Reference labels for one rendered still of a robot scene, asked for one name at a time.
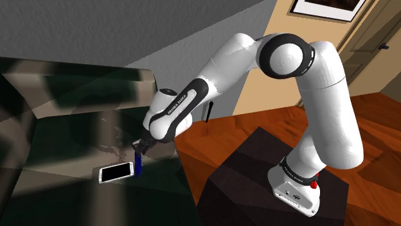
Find white-framed black-screen phone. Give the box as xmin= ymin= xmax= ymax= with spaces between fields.
xmin=98 ymin=161 xmax=135 ymax=184

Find thin black stick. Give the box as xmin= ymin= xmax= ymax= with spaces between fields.
xmin=205 ymin=101 xmax=215 ymax=124

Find dark green and beige sofa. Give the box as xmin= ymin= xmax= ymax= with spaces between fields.
xmin=0 ymin=56 xmax=202 ymax=226

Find dark robot stand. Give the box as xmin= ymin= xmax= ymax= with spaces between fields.
xmin=195 ymin=126 xmax=350 ymax=226

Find white-framed wall picture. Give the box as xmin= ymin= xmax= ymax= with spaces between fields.
xmin=289 ymin=0 xmax=368 ymax=22

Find beige door with dark handle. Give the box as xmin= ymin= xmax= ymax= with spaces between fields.
xmin=336 ymin=0 xmax=401 ymax=86

